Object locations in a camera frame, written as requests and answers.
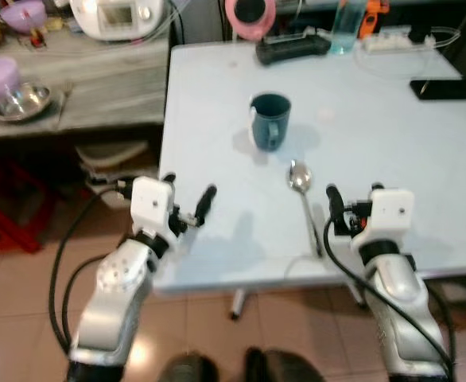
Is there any steel spoon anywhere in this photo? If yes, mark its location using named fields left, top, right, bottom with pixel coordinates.
left=287, top=160, right=324, bottom=258

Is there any white box under counter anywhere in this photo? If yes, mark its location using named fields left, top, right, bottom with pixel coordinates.
left=75, top=141, right=160, bottom=209

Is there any metal table leg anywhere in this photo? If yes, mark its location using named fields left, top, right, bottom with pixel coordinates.
left=230, top=290, right=247, bottom=321

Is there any dark teal mug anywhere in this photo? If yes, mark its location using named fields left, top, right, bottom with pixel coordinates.
left=249, top=92, right=293, bottom=154

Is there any grey side counter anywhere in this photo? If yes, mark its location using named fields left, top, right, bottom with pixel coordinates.
left=0, top=30, right=173, bottom=144

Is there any black flat phone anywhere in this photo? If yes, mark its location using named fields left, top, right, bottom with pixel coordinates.
left=410, top=78, right=466, bottom=102

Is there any steel fork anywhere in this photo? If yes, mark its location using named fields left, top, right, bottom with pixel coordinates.
left=53, top=79, right=76, bottom=130

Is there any white power strip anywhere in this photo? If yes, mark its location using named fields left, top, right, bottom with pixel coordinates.
left=362, top=30, right=434, bottom=56

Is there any black left robot foot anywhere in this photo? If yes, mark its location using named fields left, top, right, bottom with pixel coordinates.
left=157, top=350, right=219, bottom=382

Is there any black robot foot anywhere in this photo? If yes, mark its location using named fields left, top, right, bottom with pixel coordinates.
left=244, top=346, right=326, bottom=382
left=157, top=350, right=219, bottom=382

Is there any black oblong device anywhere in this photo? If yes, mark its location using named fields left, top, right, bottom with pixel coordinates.
left=255, top=33, right=332, bottom=67

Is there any clear blue drinking glass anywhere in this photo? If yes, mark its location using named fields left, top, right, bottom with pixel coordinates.
left=330, top=0, right=367, bottom=56

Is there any red plastic stool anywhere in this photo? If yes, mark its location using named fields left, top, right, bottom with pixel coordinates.
left=0, top=154, right=60, bottom=255

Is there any black right robot foot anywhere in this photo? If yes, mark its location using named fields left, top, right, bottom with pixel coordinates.
left=244, top=346, right=326, bottom=382

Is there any steel bowl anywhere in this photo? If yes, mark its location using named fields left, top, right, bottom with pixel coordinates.
left=0, top=83, right=53, bottom=123

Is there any white rice cooker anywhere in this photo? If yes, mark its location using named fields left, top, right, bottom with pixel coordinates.
left=69, top=0, right=172, bottom=43

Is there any orange tool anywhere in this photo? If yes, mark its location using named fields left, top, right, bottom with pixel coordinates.
left=358, top=0, right=391, bottom=40

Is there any pink round appliance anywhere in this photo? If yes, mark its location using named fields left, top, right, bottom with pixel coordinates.
left=223, top=0, right=278, bottom=43

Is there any small purple bowl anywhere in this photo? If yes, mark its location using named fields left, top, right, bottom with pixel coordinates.
left=0, top=0, right=49, bottom=33

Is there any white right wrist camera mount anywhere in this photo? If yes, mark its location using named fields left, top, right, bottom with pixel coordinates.
left=350, top=188, right=416, bottom=255

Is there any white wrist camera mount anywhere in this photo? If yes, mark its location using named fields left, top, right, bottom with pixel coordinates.
left=129, top=176, right=177, bottom=237
left=350, top=188, right=416, bottom=255

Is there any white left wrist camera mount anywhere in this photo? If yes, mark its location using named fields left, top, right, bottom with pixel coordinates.
left=129, top=176, right=177, bottom=237

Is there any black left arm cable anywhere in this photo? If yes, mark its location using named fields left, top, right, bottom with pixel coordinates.
left=48, top=180, right=133, bottom=355

